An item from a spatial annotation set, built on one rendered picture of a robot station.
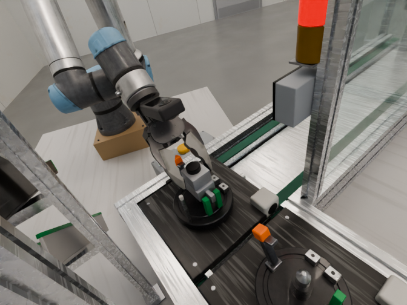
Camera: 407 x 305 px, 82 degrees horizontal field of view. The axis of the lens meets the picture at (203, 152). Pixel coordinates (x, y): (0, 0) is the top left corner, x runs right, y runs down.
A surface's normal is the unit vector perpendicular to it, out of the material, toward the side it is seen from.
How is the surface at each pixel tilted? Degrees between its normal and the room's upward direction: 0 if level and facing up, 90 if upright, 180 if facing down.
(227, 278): 0
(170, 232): 0
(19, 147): 90
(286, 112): 90
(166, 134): 47
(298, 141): 0
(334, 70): 90
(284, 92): 90
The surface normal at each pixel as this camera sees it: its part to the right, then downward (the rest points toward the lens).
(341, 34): -0.77, 0.51
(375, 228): -0.18, -0.75
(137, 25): 0.24, 0.60
